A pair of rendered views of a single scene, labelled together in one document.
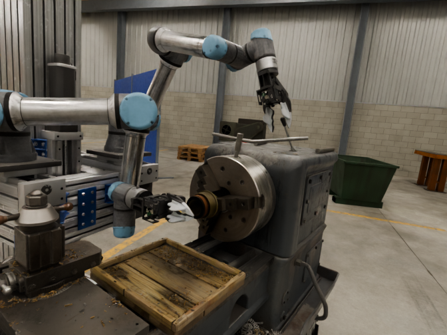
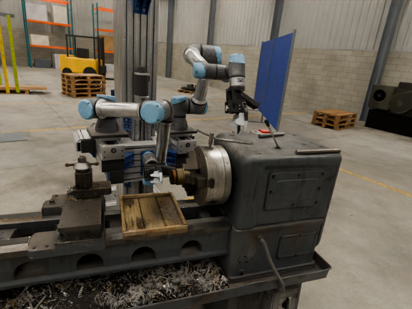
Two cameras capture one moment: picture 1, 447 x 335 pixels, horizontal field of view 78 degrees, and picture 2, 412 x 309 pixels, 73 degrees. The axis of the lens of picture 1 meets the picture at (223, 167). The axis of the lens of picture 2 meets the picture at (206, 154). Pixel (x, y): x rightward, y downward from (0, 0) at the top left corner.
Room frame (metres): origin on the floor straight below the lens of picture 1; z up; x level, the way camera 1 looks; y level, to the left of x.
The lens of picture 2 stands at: (-0.13, -0.80, 1.67)
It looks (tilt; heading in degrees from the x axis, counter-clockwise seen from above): 19 degrees down; 35
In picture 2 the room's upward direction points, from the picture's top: 5 degrees clockwise
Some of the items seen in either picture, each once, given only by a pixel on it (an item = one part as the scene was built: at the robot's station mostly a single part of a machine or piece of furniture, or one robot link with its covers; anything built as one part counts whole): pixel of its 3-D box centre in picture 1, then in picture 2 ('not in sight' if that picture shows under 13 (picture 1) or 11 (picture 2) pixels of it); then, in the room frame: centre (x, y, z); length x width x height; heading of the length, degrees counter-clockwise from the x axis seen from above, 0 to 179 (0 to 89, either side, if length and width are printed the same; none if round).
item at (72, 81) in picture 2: not in sight; (84, 84); (5.55, 8.60, 0.36); 1.26 x 0.86 x 0.73; 174
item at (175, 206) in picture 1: (177, 209); (156, 175); (0.79, 0.12, 1.09); 0.09 x 0.06 x 0.03; 55
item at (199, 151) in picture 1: (195, 152); (334, 118); (9.27, 0.98, 0.22); 1.25 x 0.86 x 0.44; 166
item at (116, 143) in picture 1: (120, 141); (177, 121); (1.40, 0.53, 1.21); 0.15 x 0.15 x 0.10
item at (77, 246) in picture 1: (52, 268); (89, 190); (0.57, 0.37, 0.99); 0.20 x 0.10 x 0.05; 145
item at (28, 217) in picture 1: (36, 213); (82, 164); (0.55, 0.38, 1.13); 0.08 x 0.08 x 0.03
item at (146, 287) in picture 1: (169, 275); (151, 212); (0.77, 0.13, 0.89); 0.36 x 0.30 x 0.04; 55
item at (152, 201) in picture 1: (153, 205); (152, 170); (0.84, 0.21, 1.08); 0.12 x 0.09 x 0.08; 55
